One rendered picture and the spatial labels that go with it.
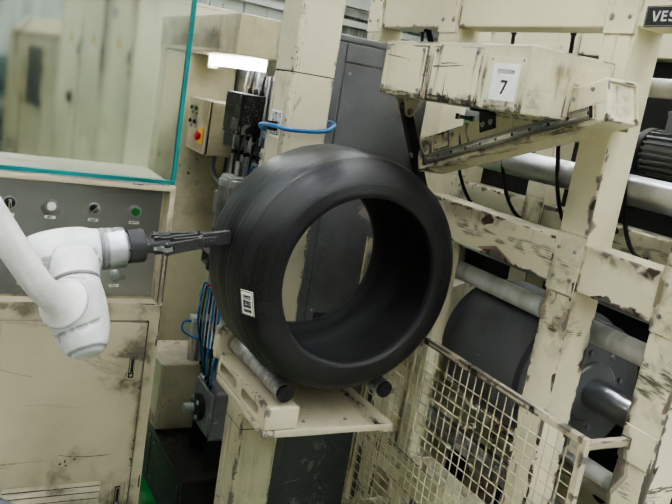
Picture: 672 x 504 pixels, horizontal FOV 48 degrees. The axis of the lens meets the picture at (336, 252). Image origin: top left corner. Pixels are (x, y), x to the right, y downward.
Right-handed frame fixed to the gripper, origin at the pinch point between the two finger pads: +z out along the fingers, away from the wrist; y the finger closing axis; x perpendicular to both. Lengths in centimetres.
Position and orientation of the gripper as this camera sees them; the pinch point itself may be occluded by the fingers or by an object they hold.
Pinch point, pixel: (215, 238)
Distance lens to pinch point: 177.4
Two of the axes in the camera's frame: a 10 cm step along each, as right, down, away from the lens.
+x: -0.3, 9.6, 2.7
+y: -4.5, -2.5, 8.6
